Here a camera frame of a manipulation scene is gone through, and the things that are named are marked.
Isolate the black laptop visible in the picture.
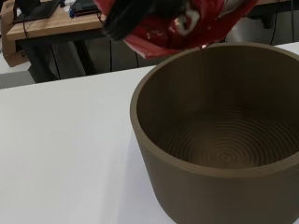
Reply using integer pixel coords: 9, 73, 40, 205
13, 0, 62, 24

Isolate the brown round tub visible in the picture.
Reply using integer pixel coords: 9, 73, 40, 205
129, 42, 299, 224

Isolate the wooden desk with black frame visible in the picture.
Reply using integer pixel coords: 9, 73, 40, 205
5, 0, 299, 84

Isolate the red snack packet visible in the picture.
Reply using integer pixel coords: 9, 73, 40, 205
93, 0, 260, 61

